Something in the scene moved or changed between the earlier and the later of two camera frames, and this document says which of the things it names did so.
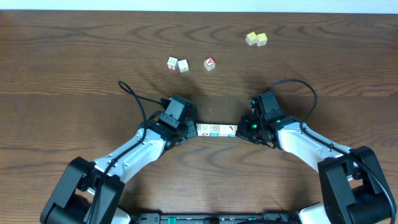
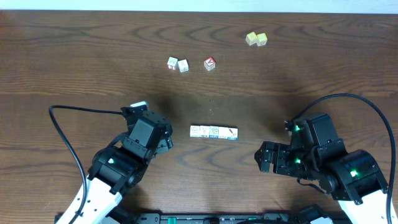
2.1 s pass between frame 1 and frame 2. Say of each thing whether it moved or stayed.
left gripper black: moved
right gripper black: moved
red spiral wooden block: stayed
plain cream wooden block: stayed
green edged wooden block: stayed
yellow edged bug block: stayed
